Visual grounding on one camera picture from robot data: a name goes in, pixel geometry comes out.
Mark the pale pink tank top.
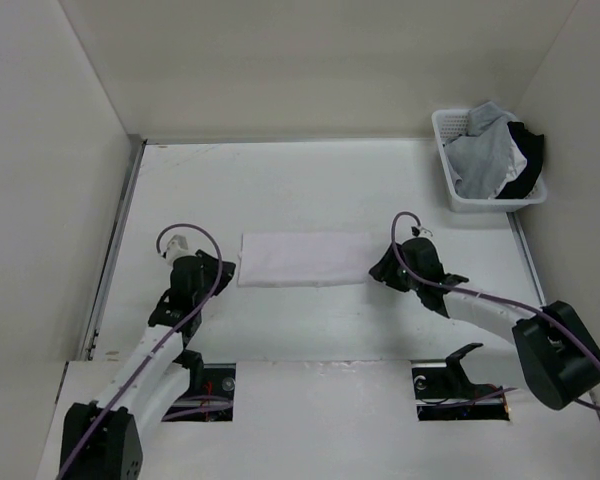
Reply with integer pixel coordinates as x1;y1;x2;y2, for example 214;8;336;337
238;232;379;288

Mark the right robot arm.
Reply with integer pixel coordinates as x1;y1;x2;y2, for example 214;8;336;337
369;237;600;411

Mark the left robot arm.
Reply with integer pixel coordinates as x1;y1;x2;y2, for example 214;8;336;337
57;250;236;479

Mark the grey tank top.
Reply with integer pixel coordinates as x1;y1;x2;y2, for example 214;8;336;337
444;101;516;200

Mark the white tank top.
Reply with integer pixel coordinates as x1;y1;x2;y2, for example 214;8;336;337
503;145;527;185

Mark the black tank top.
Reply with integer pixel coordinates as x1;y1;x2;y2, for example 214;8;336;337
495;122;545;200

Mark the white plastic laundry basket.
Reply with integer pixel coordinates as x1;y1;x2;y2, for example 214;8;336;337
431;107;549;213

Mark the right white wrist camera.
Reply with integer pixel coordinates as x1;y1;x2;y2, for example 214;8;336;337
411;225;433;238

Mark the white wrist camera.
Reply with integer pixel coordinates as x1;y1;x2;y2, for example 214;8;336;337
162;234;190;266
411;225;433;238

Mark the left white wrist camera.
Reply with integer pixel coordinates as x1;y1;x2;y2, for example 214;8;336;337
162;234;190;266

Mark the right metal table rail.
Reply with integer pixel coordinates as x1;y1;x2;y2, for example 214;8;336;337
507;212;546;305

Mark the metal table rail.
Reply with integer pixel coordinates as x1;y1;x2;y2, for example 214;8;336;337
76;134;146;361
507;212;546;305

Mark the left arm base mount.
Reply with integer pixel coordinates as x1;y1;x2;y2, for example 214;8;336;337
163;364;237;423

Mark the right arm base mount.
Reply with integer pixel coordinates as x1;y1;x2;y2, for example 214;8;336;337
411;343;510;422

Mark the left metal table rail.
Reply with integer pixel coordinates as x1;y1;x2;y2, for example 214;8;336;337
76;134;146;361

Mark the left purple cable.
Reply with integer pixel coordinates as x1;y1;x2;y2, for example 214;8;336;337
54;223;231;479

